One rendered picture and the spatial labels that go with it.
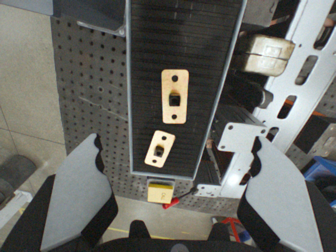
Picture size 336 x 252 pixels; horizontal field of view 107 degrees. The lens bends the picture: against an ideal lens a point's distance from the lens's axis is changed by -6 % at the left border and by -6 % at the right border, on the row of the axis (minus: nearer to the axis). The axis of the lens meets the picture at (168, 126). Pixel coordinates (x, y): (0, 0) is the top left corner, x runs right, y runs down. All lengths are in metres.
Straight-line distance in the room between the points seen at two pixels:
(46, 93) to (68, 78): 1.16
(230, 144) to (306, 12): 0.33
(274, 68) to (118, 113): 0.68
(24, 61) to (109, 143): 1.40
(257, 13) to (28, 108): 2.25
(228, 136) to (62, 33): 0.78
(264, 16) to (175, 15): 0.15
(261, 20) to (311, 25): 0.20
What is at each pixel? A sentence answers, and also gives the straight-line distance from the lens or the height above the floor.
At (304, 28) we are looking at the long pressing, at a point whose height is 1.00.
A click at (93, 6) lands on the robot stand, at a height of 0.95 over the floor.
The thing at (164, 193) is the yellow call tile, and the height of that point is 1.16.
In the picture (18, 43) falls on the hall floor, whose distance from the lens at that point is 2.03.
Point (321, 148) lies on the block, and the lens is 0.64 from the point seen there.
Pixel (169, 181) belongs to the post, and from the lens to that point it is 0.36.
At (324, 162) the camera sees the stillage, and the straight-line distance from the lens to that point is 2.41.
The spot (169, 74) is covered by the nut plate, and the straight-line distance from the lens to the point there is 0.20.
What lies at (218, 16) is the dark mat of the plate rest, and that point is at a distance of 0.21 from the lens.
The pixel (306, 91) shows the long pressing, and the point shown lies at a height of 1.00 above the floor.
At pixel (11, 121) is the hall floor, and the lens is 2.60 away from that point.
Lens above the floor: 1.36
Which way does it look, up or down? 61 degrees down
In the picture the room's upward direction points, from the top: 175 degrees counter-clockwise
